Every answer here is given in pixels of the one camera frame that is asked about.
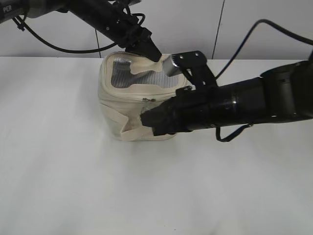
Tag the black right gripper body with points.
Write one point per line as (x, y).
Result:
(187, 111)

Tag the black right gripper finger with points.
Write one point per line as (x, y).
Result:
(146, 49)

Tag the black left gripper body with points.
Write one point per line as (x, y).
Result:
(124, 29)

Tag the cream canvas zipper bag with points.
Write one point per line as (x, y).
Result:
(129, 85)

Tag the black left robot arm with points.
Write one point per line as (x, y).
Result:
(20, 10)

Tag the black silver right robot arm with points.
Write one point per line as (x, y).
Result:
(280, 95)

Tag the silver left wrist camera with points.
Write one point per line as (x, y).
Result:
(170, 67)

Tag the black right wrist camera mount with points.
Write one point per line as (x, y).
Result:
(193, 65)

